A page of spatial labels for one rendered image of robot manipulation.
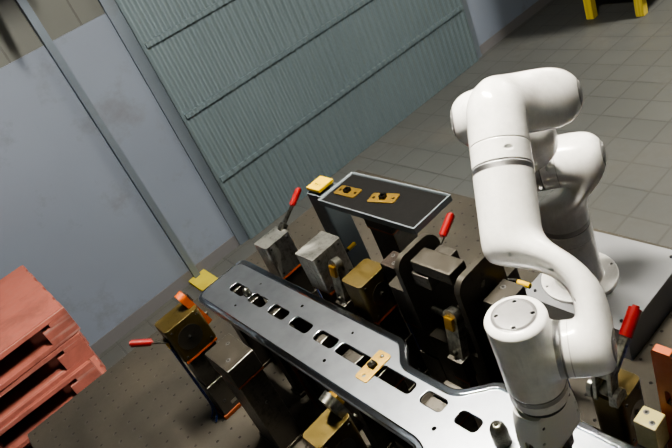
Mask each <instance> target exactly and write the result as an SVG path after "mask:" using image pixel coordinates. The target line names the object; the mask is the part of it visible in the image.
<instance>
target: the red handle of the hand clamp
mask: <svg viewBox="0 0 672 448"><path fill-rule="evenodd" d="M641 313H642V310H640V306H637V305H634V304H632V306H628V308H627V311H626V314H625V317H624V320H623V322H622V325H621V328H620V331H619V333H618V334H619V337H618V340H617V343H616V345H617V353H618V361H617V371H618V373H619V371H620V368H621V365H622V362H623V359H624V357H625V354H626V351H627V348H628V345H629V343H630V340H631V339H632V338H633V335H634V333H635V330H636V327H637V324H638V321H639V319H640V316H641ZM598 390H599V393H600V394H602V395H604V396H607V397H608V388H607V381H606V380H604V379H603V382H602V385H600V386H599V389H598Z"/></svg>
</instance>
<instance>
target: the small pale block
mask: <svg viewBox="0 0 672 448"><path fill-rule="evenodd" d="M633 422H634V427H635V431H636V436H637V440H638V444H639V446H640V447H642V448H668V447H667V444H668V442H669V441H670V440H669V438H670V437H669V432H668V426H667V421H666V415H665V414H663V413H660V412H658V411H656V410H653V409H651V408H649V407H646V406H643V407H642V409H641V410H640V411H639V413H638V414H637V416H636V417H635V419H634V420H633Z"/></svg>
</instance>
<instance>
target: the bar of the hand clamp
mask: <svg viewBox="0 0 672 448"><path fill-rule="evenodd" d="M603 379H604V380H606V381H607V388H608V398H609V406H611V407H613V403H612V396H613V394H614V392H615V390H616V389H617V388H618V387H619V382H618V371H617V366H616V368H615V370H614V371H613V372H612V373H610V374H608V375H605V376H599V377H591V382H592V391H593V398H594V399H595V400H598V396H599V395H600V393H599V390H598V389H599V386H600V385H602V382H603Z"/></svg>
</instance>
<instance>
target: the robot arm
mask: <svg viewBox="0 0 672 448"><path fill-rule="evenodd" d="M582 105H583V91H582V87H581V85H580V82H579V80H577V78H576V77H575V76H574V75H573V74H571V73H570V72H568V71H566V70H563V69H559V68H550V67H549V68H539V69H533V70H527V71H521V72H516V73H510V74H503V75H494V76H490V77H487V78H485V79H484V80H482V81H481V82H480V83H479V84H478V85H477V86H476V87H475V89H473V90H470V91H467V92H465V93H463V94H462V95H460V96H459V97H458V98H457V99H456V100H455V102H454V103H453V105H452V108H451V110H450V121H451V127H452V130H453V132H454V135H455V136H456V137H457V139H458V140H459V141H460V142H461V143H462V144H464V145H466V146H467V147H469V151H470V160H471V169H472V177H473V186H474V193H475V201H476V209H477V217H478V225H479V233H480V240H481V246H482V251H483V254H484V256H485V258H486V259H487V260H488V261H489V262H490V263H492V264H495V265H499V266H505V267H513V268H521V269H528V270H533V271H537V272H541V273H542V277H541V282H542V286H543V289H544V291H545V292H546V294H547V295H548V296H549V297H551V298H552V299H554V300H556V301H558V302H561V303H565V304H574V309H575V316H574V318H572V319H567V320H552V319H550V318H549V315H548V311H547V309H546V307H545V306H544V305H543V304H542V303H541V302H540V301H539V300H537V299H535V298H533V297H529V296H523V295H517V296H510V297H506V298H504V299H501V300H499V301H498V302H496V303H495V304H493V305H492V306H491V307H490V308H489V310H488V311H487V313H486V315H485V317H484V328H485V331H486V334H487V336H488V339H489V342H490V344H491V347H492V350H493V353H494V355H495V358H496V361H497V364H498V366H499V369H500V372H501V375H502V377H503V380H504V383H505V386H506V388H507V391H508V394H509V397H510V400H511V402H512V404H513V405H514V406H513V422H514V428H515V433H516V437H517V440H518V443H519V446H520V448H572V446H573V444H574V437H573V432H574V430H575V429H576V427H577V426H578V424H579V422H580V411H579V407H578V404H577V401H576V399H575V397H574V394H573V392H572V390H571V389H570V387H569V384H568V380H567V379H569V378H589V377H599V376H605V375H608V374H610V373H612V372H613V371H614V370H615V368H616V366H617V361H618V353H617V345H616V337H615V331H614V327H613V321H612V316H611V311H610V307H609V304H608V300H607V297H606V295H608V294H609V293H610V292H611V291H612V290H614V288H615V287H616V285H617V283H618V281H619V270H618V267H617V264H616V263H615V262H614V261H613V260H612V259H611V258H610V257H608V256H607V255H605V254H602V253H599V251H598V247H597V243H596V239H595V235H594V231H593V227H592V223H591V219H590V215H589V211H588V205H587V200H588V197H589V196H590V194H591V193H592V192H593V190H594V189H595V187H596V186H597V185H598V183H599V182H600V180H601V178H602V176H603V174H604V171H605V168H606V164H607V162H606V160H607V159H606V151H605V147H604V145H603V142H601V140H600V139H599V138H598V137H597V136H595V135H594V134H592V133H589V132H572V133H566V134H561V135H557V131H556V129H555V128H558V127H561V126H564V125H566V124H568V123H570V122H571V121H573V120H574V119H575V118H576V117H577V116H578V114H579V113H580V111H581V108H582ZM552 189H555V190H553V191H552V192H551V193H549V194H548V195H546V196H545V197H544V198H542V199H541V200H540V201H538V193H537V192H540V191H546V190H552Z"/></svg>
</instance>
